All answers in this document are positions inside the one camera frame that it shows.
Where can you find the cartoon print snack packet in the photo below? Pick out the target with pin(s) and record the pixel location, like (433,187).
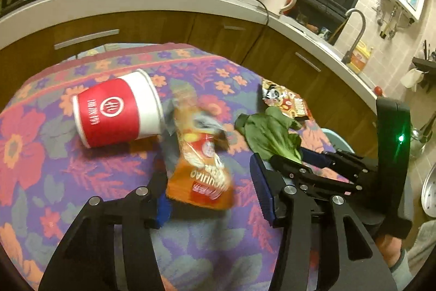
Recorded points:
(286,100)

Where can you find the white hanging cloth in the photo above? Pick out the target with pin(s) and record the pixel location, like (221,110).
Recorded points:
(412,78)

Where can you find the yellow detergent bottle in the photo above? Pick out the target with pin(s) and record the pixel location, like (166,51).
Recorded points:
(361,59)

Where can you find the metal faucet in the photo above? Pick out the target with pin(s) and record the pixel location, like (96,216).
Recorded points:
(356,35)

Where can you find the person's right forearm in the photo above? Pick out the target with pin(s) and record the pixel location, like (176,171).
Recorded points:
(391,253)

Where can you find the red paper cup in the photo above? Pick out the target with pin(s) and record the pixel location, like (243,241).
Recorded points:
(112,110)

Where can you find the stainless steel colander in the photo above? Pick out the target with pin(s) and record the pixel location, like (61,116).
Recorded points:
(430,195)

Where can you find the floral tablecloth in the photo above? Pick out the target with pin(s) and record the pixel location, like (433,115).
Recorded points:
(102,182)

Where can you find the red tomato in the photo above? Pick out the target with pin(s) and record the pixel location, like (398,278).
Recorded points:
(378,90)

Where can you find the light blue plastic basket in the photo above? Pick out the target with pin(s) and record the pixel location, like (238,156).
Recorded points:
(332,138)

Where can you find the orange snack bag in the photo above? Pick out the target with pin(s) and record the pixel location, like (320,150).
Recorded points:
(197,168)

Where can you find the hanging metal ladles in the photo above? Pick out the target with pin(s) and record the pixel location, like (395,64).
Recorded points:
(420,137)

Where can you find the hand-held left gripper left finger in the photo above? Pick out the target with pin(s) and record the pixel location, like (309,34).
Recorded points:
(163,214)

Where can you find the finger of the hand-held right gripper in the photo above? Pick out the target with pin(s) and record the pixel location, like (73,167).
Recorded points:
(347,163)
(316,176)

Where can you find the water heater metal pipes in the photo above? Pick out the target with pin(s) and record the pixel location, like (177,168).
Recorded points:
(388,25)

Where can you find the bok choy stalk with leaves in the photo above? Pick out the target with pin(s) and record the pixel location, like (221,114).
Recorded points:
(272,132)

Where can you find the black wall shelf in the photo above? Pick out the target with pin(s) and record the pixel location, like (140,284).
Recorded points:
(425,64)

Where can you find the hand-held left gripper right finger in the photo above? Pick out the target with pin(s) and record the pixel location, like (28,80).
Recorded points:
(264,188)

